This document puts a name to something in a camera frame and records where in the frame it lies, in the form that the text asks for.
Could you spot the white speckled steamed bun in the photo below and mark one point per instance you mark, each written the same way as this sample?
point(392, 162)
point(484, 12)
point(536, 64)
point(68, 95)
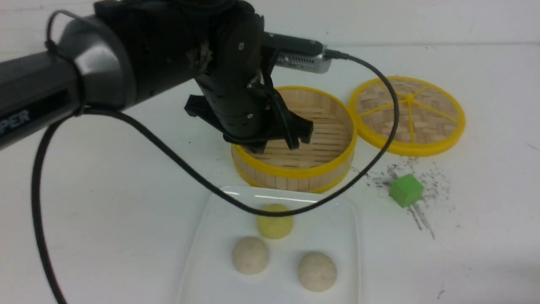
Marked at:
point(317, 272)

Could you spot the green cube block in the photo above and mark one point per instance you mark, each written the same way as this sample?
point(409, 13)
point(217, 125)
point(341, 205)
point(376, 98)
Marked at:
point(406, 190)

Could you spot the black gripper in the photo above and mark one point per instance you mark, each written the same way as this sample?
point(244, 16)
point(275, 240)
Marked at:
point(238, 97)

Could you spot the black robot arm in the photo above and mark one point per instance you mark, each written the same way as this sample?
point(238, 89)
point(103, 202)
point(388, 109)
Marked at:
point(129, 51)

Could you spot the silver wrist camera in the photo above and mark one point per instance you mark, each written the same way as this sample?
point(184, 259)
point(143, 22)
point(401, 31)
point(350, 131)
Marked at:
point(296, 53)

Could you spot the beige speckled steamed bun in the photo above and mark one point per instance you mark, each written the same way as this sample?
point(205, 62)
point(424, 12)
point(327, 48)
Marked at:
point(250, 256)

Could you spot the yellow-rimmed bamboo steamer lid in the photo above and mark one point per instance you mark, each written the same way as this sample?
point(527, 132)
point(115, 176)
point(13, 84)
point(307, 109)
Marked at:
point(431, 121)

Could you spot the yellow-rimmed bamboo steamer basket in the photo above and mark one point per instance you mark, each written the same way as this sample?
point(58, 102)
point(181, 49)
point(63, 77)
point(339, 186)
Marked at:
point(315, 167)

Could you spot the white rectangular plate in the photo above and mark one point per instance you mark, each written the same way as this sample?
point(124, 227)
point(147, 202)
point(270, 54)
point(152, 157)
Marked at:
point(210, 278)

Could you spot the yellow steamed bun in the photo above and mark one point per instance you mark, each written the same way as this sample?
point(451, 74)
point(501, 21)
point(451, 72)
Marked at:
point(274, 228)

